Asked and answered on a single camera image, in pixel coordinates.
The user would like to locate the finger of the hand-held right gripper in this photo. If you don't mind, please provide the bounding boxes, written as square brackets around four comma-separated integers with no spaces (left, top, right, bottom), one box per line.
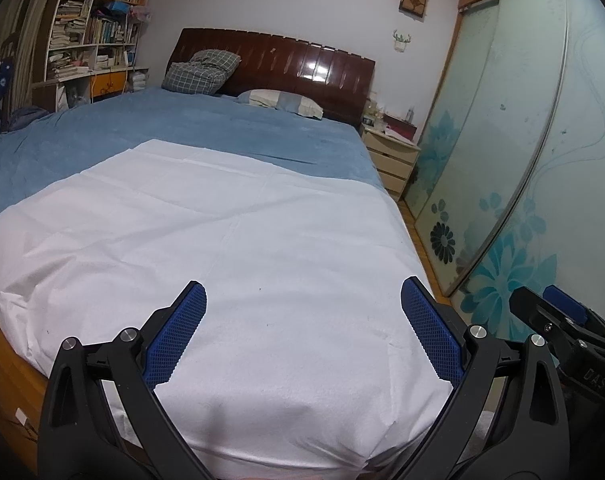
[542,284,605,357]
[509,285,605,362]

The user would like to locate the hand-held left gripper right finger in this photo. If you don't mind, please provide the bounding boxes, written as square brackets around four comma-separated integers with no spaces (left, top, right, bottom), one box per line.
[392,276,569,480]

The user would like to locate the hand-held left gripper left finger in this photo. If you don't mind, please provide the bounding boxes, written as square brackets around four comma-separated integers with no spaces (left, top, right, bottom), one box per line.
[38,281,218,480]

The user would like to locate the white bed sheet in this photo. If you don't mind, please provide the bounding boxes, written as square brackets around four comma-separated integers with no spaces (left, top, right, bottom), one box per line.
[0,138,456,474]

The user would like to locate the cream nightstand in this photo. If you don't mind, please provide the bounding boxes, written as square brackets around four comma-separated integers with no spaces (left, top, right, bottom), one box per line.
[360,123,422,202]

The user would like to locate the red box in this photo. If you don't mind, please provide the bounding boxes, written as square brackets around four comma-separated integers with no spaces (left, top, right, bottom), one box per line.
[384,113,417,141]

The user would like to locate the blue bedspread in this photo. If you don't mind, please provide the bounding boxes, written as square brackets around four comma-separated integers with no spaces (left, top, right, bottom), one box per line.
[0,85,386,234]

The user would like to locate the blue and cream pillow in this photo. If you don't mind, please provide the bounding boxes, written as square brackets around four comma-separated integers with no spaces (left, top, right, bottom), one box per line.
[234,88,325,121]

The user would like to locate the white bookshelf orange doors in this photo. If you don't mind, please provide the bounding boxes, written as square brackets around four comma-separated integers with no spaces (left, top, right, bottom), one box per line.
[31,0,156,114]

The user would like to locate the grey checked pillow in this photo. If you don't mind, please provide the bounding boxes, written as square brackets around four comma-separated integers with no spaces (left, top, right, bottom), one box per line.
[162,48,242,96]

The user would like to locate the grey folded cloth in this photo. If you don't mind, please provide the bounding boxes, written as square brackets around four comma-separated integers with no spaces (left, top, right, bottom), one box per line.
[4,107,51,134]

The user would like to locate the dark red wooden headboard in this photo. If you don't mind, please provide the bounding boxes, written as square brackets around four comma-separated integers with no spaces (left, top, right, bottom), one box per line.
[163,27,377,129]

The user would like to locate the shelves of stacked books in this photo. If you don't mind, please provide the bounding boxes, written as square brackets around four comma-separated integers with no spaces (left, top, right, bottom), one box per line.
[46,0,153,81]

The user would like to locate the brown striped curtain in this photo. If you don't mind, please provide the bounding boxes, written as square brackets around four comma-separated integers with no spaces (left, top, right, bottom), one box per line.
[0,0,74,111]

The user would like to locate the wooden bed frame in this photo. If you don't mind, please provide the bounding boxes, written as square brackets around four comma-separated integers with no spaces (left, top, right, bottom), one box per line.
[0,285,50,480]

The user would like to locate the green deer wall hook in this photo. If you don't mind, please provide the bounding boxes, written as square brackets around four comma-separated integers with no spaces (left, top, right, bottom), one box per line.
[391,28,414,54]

